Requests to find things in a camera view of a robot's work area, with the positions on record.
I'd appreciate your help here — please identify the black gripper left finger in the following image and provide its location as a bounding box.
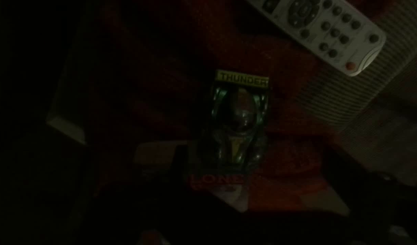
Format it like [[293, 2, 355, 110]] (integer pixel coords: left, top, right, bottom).
[[80, 180, 192, 245]]

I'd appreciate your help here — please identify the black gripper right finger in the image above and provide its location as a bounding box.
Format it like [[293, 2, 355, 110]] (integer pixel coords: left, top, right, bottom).
[[325, 154, 417, 245]]

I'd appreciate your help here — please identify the green toy race car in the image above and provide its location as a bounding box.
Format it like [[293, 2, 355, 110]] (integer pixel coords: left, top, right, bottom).
[[199, 66, 272, 175]]

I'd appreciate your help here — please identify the red cloth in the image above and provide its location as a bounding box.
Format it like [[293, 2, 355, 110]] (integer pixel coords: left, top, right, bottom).
[[87, 0, 350, 214]]

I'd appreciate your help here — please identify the white remote control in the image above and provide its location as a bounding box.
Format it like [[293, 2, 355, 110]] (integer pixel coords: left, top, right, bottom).
[[245, 0, 387, 77]]

